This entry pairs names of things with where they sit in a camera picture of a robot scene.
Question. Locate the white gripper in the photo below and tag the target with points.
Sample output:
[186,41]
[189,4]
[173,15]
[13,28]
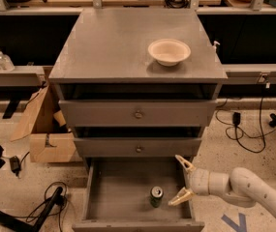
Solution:
[199,182]

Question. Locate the green soda can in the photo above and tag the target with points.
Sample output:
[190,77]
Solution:
[156,196]

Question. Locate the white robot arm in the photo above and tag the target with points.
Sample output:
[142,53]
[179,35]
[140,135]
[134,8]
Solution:
[242,188]

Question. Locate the grey top drawer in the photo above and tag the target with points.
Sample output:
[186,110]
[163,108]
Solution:
[137,113]

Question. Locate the grey open bottom drawer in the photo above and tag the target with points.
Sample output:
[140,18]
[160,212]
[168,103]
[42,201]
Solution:
[118,197]

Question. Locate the grey middle drawer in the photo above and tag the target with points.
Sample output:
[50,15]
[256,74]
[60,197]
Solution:
[137,147]

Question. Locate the grey wooden drawer cabinet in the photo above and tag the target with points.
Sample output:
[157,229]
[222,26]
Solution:
[106,58]

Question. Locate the black power adapter right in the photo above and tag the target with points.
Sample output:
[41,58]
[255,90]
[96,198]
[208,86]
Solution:
[236,118]

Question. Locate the black power adapter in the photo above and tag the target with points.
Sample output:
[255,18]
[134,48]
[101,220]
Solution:
[15,165]
[236,118]

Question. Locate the white paper bowl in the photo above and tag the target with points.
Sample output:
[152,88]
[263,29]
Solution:
[169,52]

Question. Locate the white pump bottle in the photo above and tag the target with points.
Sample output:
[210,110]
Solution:
[216,46]

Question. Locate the brown cardboard box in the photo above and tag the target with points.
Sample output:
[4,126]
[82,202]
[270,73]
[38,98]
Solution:
[42,122]

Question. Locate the black power adapter left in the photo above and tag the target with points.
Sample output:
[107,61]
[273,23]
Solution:
[15,165]

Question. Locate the black stand base left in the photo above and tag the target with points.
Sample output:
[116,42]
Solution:
[34,221]

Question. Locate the clear sanitizer bottle right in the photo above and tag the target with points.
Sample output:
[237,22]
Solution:
[6,63]

